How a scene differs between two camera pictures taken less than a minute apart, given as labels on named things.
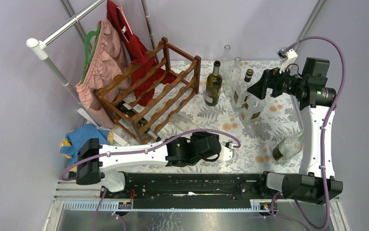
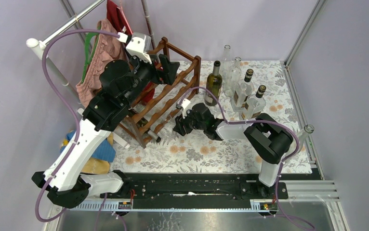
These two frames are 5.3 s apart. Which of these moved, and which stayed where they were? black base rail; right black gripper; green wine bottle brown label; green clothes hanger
Moved: right black gripper
Stayed: black base rail; green wine bottle brown label; green clothes hanger
